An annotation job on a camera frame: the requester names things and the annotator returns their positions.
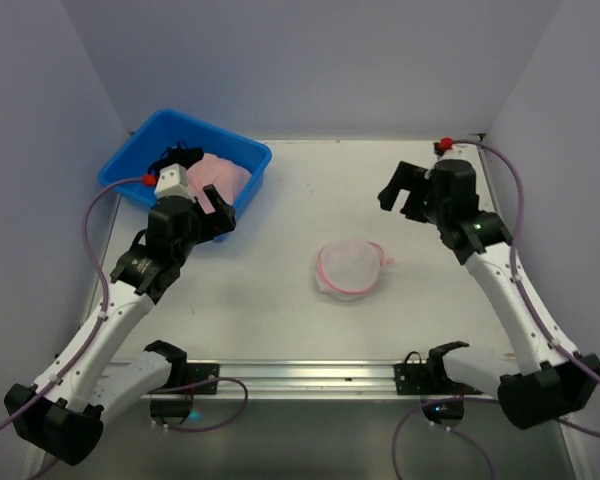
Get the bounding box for pink bra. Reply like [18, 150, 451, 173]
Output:
[187, 153, 251, 213]

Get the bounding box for black bra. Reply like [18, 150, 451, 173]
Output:
[147, 142, 204, 175]

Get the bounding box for white mesh laundry bag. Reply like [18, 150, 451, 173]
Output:
[314, 237, 394, 301]

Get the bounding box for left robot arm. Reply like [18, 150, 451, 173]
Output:
[4, 185, 236, 466]

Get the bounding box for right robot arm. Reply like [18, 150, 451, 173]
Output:
[378, 159, 600, 430]

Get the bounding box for blue plastic bin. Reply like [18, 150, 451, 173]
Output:
[98, 109, 272, 219]

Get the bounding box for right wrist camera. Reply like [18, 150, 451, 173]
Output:
[434, 137, 463, 162]

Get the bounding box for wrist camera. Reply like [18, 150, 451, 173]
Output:
[434, 137, 463, 162]
[141, 164, 192, 200]

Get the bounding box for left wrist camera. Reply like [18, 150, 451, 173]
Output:
[141, 164, 192, 200]

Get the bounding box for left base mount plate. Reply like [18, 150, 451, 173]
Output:
[183, 362, 220, 396]

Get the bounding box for base mount plate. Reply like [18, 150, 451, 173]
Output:
[393, 350, 433, 396]
[183, 362, 220, 396]

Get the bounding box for aluminium rail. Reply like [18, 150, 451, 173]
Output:
[104, 362, 506, 401]

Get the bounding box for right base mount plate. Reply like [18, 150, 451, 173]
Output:
[393, 350, 433, 396]

